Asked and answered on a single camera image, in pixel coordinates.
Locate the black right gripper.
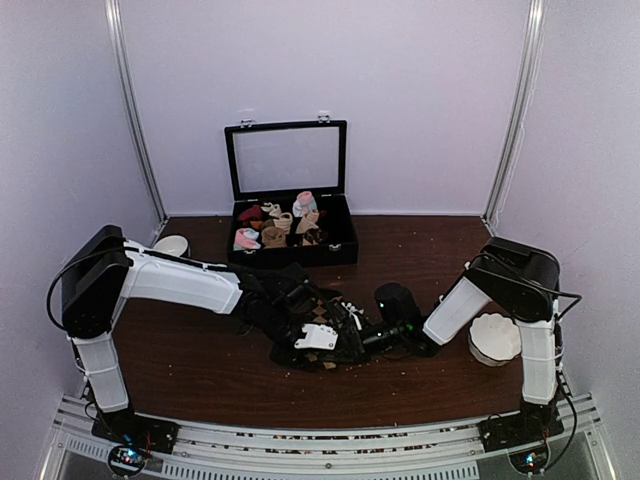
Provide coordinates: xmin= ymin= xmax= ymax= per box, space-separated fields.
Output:
xmin=334 ymin=325 xmax=406 ymax=368

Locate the brown tan argyle sock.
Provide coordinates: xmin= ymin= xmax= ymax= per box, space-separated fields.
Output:
xmin=294 ymin=296 xmax=370 ymax=370
xmin=302 ymin=228 xmax=328 ymax=246

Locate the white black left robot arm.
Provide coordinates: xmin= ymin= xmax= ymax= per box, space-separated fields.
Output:
xmin=49 ymin=225 xmax=336 ymax=444

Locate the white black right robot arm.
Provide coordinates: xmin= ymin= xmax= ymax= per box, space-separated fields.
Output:
xmin=359 ymin=237 xmax=565 ymax=451

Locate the white scalloped bowl right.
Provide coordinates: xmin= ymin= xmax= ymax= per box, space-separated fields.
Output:
xmin=468 ymin=313 xmax=521 ymax=367

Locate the tan rolled sock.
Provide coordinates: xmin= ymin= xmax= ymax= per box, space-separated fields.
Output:
xmin=261 ymin=226 xmax=287 ymax=249

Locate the cream rolled sock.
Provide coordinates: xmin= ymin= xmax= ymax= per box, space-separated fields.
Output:
xmin=261 ymin=202 xmax=293 ymax=234

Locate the beige rolled sock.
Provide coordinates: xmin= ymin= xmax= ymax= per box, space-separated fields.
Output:
xmin=295 ymin=210 xmax=320 ymax=235

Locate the dark red rolled sock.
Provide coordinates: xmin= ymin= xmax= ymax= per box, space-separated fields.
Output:
xmin=237 ymin=204 xmax=263 ymax=225

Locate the pink teal white rolled sock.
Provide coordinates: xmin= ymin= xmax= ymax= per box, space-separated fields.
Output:
xmin=292 ymin=190 xmax=317 ymax=218

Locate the white bowl left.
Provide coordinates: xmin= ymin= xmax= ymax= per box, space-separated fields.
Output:
xmin=152 ymin=235 xmax=190 ymax=258

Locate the black box with glass lid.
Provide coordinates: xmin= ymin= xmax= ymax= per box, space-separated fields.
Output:
xmin=224 ymin=120 xmax=359 ymax=268

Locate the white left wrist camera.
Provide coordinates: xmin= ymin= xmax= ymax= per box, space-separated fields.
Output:
xmin=294 ymin=323 xmax=338 ymax=350

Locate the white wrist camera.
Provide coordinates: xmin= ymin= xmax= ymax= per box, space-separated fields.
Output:
xmin=341 ymin=302 xmax=364 ymax=331
xmin=294 ymin=323 xmax=338 ymax=350

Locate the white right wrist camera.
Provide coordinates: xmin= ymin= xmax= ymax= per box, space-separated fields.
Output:
xmin=341 ymin=302 xmax=364 ymax=331

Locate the aluminium front rail frame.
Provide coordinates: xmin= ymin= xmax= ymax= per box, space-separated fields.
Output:
xmin=35 ymin=394 xmax=624 ymax=479

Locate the aluminium right corner post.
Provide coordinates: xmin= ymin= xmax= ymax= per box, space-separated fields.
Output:
xmin=482 ymin=0 xmax=547 ymax=235

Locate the aluminium corner post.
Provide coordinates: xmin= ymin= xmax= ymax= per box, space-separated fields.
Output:
xmin=104 ymin=0 xmax=169 ymax=223
xmin=482 ymin=0 xmax=547 ymax=235

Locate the aluminium left corner post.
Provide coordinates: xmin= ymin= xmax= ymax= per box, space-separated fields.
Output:
xmin=104 ymin=0 xmax=169 ymax=223

